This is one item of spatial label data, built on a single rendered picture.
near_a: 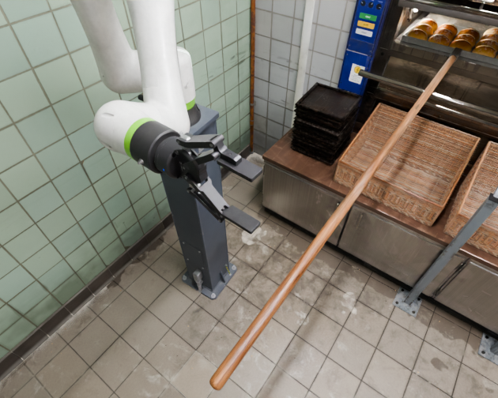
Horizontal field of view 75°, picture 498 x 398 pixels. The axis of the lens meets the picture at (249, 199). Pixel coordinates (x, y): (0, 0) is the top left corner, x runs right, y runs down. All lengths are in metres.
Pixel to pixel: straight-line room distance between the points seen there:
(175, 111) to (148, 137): 0.17
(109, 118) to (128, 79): 0.44
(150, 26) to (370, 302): 1.89
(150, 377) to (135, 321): 0.33
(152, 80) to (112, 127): 0.17
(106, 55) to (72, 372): 1.64
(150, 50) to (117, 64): 0.31
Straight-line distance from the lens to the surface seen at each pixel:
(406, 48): 2.01
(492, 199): 1.59
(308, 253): 0.87
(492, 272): 1.96
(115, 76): 1.14
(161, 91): 0.80
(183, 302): 2.13
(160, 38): 0.83
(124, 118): 0.70
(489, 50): 2.02
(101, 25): 1.05
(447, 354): 2.26
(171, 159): 0.61
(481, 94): 2.04
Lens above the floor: 1.91
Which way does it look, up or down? 48 degrees down
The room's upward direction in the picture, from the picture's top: straight up
